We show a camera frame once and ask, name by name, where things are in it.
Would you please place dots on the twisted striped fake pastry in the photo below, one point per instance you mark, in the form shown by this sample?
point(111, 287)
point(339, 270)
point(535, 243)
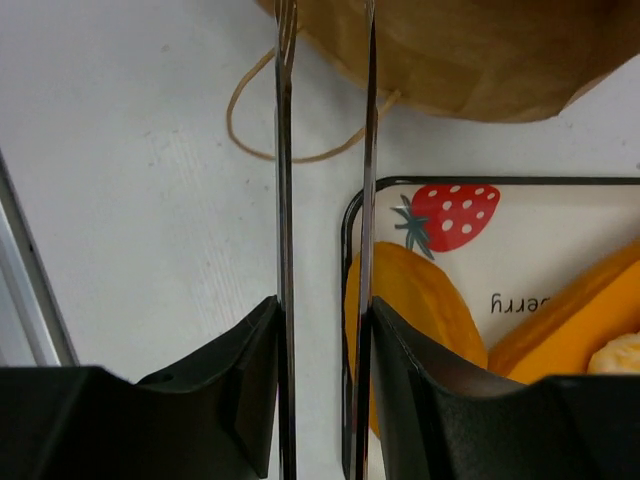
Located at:
point(618, 356)

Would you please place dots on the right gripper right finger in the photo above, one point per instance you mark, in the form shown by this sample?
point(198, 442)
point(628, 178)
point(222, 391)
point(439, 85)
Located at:
point(442, 417)

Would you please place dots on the strawberry print tray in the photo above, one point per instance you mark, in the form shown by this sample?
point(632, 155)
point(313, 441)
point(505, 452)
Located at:
point(507, 244)

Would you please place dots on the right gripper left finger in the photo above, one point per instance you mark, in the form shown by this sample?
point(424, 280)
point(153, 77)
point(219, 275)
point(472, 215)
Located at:
point(207, 416)

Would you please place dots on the orange fake baguette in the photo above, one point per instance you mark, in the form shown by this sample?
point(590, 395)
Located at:
point(562, 335)

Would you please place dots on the brown paper bag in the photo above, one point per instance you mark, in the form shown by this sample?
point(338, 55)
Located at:
point(500, 61)

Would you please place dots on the oval orange fake loaf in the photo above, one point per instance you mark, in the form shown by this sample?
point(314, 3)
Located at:
point(426, 298)

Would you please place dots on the aluminium frame rail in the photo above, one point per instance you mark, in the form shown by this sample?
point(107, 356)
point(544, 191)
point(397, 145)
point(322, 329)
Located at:
point(33, 332)

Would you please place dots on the metal tongs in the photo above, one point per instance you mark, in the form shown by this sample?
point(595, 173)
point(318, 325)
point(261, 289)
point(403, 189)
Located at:
point(285, 16)

